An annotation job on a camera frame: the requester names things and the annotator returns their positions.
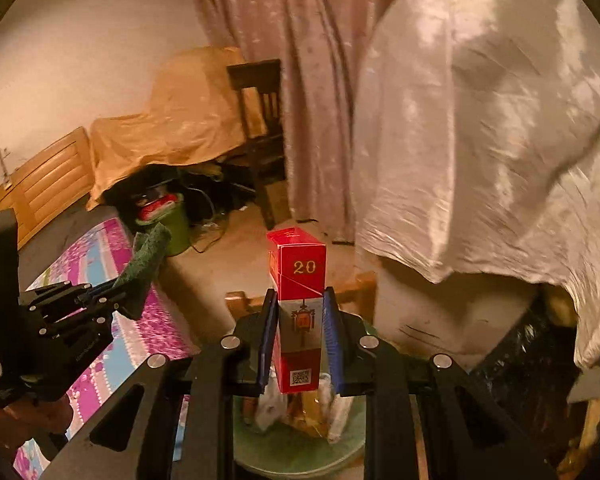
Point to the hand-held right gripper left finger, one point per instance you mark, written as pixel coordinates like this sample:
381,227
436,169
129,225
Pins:
267,327

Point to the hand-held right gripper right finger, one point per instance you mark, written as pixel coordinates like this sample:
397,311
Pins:
331,332

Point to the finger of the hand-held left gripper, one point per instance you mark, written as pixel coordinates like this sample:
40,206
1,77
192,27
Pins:
97,290
97,310

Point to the red cigarette box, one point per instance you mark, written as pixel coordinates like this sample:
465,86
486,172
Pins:
297,310

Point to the green lined trash bin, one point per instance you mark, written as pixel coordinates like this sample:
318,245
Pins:
300,450

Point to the person's left hand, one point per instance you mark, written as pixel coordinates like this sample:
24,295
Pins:
30,420

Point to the floral striped blanket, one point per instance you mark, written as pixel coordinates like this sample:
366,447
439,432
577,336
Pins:
130,340

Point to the grey bed sheet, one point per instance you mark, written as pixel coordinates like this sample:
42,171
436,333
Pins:
65,245

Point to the white crumpled tissue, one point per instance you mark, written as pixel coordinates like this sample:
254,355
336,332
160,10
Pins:
270,407

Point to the white tissue pack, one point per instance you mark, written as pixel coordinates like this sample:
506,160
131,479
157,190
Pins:
341,412

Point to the green plastic bucket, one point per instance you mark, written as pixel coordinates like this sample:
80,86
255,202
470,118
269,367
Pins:
167,217

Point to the wooden bed headboard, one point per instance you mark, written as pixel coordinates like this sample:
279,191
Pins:
45,180

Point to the black plastic bag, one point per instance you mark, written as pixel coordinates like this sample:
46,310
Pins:
520,345

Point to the dark wooden chair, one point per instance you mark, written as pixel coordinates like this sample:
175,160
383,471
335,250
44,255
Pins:
262,135

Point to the yellow cloth cover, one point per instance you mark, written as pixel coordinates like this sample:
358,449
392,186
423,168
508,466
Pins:
180,110

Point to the large white satin cloth cover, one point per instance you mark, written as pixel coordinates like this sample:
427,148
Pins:
480,135

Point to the beige patterned curtain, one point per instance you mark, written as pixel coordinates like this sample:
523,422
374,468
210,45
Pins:
300,60

